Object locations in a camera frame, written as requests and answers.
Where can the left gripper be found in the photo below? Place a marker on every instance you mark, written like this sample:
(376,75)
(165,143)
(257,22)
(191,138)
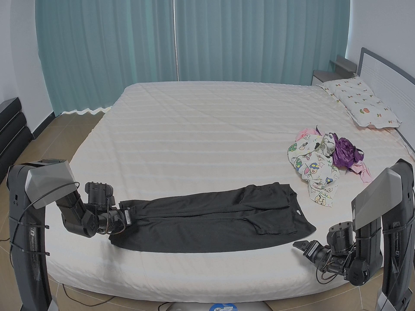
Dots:
(126,216)

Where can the purple garment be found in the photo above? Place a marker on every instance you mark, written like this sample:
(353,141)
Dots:
(345,151)

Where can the blue-green curtain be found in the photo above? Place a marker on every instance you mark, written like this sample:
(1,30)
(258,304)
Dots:
(107,44)
(259,28)

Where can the pale pink garment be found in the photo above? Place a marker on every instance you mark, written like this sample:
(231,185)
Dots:
(363,173)

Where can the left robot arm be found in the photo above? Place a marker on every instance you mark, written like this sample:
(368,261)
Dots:
(48,180)

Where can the black T-shirt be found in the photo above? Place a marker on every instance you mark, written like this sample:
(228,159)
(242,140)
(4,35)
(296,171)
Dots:
(201,225)

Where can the grey bedside table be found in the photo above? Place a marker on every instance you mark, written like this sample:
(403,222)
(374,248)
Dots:
(329,75)

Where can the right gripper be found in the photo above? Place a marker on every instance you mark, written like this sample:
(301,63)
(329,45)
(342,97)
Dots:
(315,252)

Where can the bed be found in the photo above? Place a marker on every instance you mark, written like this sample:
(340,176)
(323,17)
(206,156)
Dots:
(210,125)

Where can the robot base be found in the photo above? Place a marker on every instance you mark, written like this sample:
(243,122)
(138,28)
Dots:
(223,306)

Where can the black chest of drawers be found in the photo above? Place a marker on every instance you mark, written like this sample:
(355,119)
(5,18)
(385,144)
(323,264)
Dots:
(11,134)

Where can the white curtain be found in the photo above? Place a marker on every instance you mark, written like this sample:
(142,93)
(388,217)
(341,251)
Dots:
(86,110)

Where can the white printed pillow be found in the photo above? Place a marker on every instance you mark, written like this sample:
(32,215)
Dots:
(360,102)

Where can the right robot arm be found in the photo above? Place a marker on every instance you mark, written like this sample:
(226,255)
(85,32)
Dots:
(376,202)

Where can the white printed pyjama top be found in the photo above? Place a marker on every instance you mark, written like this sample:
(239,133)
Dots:
(314,170)

